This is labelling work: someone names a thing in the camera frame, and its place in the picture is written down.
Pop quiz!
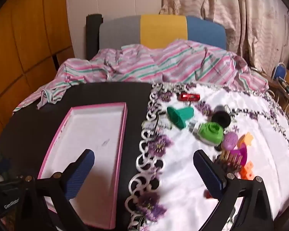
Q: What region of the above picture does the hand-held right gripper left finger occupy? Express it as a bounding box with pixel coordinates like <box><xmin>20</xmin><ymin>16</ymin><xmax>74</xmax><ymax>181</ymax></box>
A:
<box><xmin>22</xmin><ymin>149</ymin><xmax>97</xmax><ymax>231</ymax></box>

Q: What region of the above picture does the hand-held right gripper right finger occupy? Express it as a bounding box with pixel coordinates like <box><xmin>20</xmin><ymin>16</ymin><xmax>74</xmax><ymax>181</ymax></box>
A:
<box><xmin>193</xmin><ymin>149</ymin><xmax>272</xmax><ymax>231</ymax></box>

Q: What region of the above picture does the brown toy mould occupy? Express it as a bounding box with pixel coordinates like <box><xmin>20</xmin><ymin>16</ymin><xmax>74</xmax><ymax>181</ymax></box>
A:
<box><xmin>214</xmin><ymin>153</ymin><xmax>242</xmax><ymax>171</ymax></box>

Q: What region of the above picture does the magenta toy mould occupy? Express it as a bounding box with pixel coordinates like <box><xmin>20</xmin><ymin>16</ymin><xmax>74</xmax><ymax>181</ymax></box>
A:
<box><xmin>228</xmin><ymin>146</ymin><xmax>248</xmax><ymax>166</ymax></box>

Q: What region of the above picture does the pink rimmed white tray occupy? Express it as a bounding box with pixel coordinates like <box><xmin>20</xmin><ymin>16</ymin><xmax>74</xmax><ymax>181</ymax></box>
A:
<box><xmin>37</xmin><ymin>102</ymin><xmax>129</xmax><ymax>230</ymax></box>

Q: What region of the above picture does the orange block toy mould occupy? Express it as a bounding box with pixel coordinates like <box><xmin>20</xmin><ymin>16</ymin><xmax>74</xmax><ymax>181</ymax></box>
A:
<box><xmin>239</xmin><ymin>162</ymin><xmax>254</xmax><ymax>181</ymax></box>

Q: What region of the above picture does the purple oval toy mould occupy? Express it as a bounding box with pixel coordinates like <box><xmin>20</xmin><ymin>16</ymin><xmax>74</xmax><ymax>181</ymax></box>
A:
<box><xmin>222</xmin><ymin>132</ymin><xmax>239</xmax><ymax>151</ymax></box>

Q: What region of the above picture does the light green toy press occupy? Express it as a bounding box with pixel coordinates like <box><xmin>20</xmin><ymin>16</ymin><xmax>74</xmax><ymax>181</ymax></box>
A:
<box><xmin>189</xmin><ymin>121</ymin><xmax>224</xmax><ymax>146</ymax></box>

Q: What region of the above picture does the orange star toy mould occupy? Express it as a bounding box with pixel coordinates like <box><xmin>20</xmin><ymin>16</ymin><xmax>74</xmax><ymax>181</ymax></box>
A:
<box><xmin>238</xmin><ymin>132</ymin><xmax>254</xmax><ymax>147</ymax></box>

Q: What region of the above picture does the black plastic cup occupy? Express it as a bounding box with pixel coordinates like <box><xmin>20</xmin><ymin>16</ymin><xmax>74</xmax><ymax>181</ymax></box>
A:
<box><xmin>211</xmin><ymin>105</ymin><xmax>231</xmax><ymax>128</ymax></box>

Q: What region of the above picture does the teal green toy mould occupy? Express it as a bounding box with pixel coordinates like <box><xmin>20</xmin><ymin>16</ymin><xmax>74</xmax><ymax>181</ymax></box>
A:
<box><xmin>167</xmin><ymin>106</ymin><xmax>194</xmax><ymax>129</ymax></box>

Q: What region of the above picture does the shiny red toy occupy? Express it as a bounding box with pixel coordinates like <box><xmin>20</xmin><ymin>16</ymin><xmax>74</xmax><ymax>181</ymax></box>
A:
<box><xmin>178</xmin><ymin>93</ymin><xmax>200</xmax><ymax>101</ymax></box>

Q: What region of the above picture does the white embroidered tablecloth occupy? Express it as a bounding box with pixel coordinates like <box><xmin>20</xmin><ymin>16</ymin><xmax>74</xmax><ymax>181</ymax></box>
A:
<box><xmin>125</xmin><ymin>82</ymin><xmax>289</xmax><ymax>231</ymax></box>

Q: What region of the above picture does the pink striped cloth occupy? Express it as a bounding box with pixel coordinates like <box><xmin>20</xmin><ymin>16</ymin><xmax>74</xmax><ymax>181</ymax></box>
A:
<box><xmin>13</xmin><ymin>40</ymin><xmax>270</xmax><ymax>115</ymax></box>

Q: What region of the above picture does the wooden wardrobe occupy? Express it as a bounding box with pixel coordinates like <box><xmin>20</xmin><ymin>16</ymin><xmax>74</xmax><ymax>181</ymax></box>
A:
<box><xmin>0</xmin><ymin>0</ymin><xmax>74</xmax><ymax>154</ymax></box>

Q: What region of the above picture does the grey yellow blue chair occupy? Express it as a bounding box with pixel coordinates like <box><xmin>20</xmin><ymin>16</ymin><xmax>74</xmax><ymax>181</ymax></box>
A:
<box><xmin>86</xmin><ymin>14</ymin><xmax>227</xmax><ymax>60</ymax></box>

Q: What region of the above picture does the beige patterned curtain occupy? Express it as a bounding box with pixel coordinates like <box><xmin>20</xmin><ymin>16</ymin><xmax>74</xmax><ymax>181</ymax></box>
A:
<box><xmin>159</xmin><ymin>0</ymin><xmax>289</xmax><ymax>77</ymax></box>

